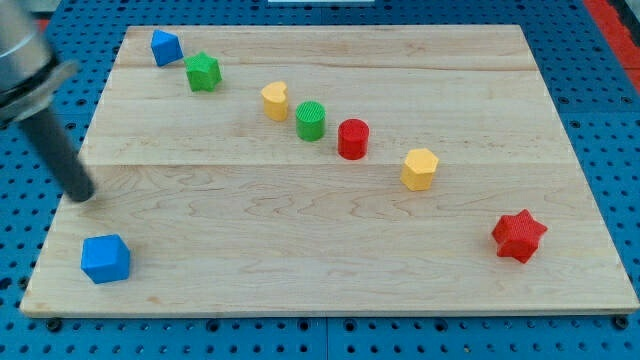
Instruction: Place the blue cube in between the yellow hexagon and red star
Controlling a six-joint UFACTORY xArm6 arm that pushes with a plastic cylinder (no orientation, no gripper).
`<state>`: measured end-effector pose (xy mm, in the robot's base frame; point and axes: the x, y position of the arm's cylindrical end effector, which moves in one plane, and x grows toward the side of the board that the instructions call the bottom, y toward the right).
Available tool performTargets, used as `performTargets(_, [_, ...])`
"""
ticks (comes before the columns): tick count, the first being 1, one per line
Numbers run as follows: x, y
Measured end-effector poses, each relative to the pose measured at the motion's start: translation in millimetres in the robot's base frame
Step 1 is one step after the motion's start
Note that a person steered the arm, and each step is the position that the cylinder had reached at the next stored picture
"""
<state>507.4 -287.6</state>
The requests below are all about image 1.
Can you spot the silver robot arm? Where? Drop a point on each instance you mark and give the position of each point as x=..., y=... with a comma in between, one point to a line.
x=30, y=70

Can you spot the yellow hexagon block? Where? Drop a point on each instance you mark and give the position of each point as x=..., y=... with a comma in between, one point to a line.
x=418, y=169

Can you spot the green star block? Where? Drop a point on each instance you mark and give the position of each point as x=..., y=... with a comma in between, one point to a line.
x=203, y=72

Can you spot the red star block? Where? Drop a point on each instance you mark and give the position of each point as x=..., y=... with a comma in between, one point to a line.
x=518, y=236

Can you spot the blue cube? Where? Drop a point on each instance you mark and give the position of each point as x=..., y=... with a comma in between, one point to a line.
x=105, y=258

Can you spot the red cylinder block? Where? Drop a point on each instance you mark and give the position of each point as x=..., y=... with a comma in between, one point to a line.
x=353, y=136

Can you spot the green cylinder block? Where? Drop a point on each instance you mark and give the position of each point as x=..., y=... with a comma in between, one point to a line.
x=310, y=121

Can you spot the wooden board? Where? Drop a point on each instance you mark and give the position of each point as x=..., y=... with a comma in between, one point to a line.
x=227, y=213

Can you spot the yellow heart block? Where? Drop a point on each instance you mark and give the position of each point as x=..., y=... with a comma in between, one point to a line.
x=275, y=100

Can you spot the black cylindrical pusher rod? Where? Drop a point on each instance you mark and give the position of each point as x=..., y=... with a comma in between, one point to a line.
x=57, y=151

